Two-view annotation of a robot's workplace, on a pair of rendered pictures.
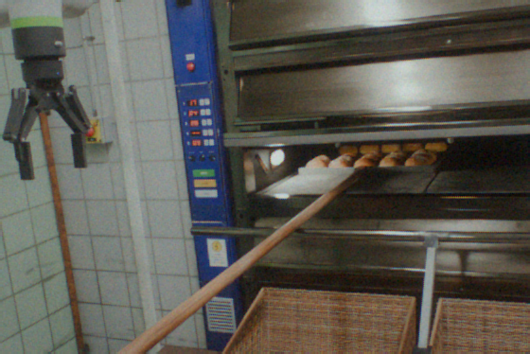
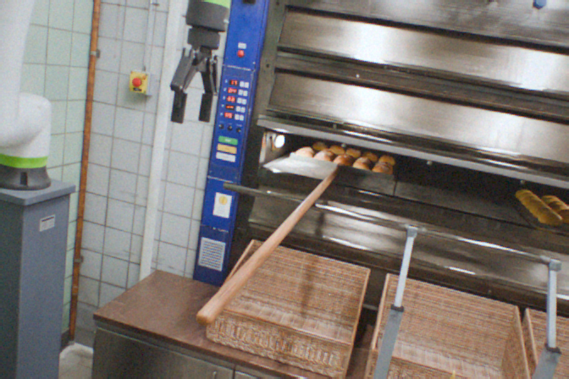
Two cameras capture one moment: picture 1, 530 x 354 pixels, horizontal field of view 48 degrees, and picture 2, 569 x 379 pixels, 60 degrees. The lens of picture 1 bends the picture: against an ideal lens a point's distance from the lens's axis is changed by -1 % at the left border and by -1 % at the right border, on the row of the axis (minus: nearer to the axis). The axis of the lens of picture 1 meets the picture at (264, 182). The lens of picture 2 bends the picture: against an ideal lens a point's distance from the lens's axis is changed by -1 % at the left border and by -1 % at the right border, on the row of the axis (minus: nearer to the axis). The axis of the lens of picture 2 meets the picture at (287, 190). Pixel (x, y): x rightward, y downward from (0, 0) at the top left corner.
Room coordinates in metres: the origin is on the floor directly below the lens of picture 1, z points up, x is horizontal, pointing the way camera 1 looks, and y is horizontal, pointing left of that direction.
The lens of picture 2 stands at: (-0.07, 0.41, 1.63)
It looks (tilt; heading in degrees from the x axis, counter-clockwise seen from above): 13 degrees down; 347
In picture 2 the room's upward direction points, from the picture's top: 10 degrees clockwise
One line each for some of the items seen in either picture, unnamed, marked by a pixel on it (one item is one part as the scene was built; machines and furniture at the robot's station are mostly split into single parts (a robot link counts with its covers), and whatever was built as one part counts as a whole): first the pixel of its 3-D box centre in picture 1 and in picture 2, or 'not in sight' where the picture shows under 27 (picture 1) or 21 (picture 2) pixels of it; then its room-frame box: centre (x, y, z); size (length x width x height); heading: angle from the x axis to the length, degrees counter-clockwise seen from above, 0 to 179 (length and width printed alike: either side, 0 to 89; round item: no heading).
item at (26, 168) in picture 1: (25, 160); (179, 107); (1.08, 0.43, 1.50); 0.03 x 0.01 x 0.07; 62
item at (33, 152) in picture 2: not in sight; (21, 129); (1.36, 0.84, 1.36); 0.16 x 0.13 x 0.19; 168
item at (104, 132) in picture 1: (97, 130); (141, 82); (2.33, 0.63, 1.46); 0.10 x 0.07 x 0.10; 65
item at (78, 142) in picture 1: (79, 150); (206, 107); (1.20, 0.36, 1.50); 0.03 x 0.01 x 0.07; 62
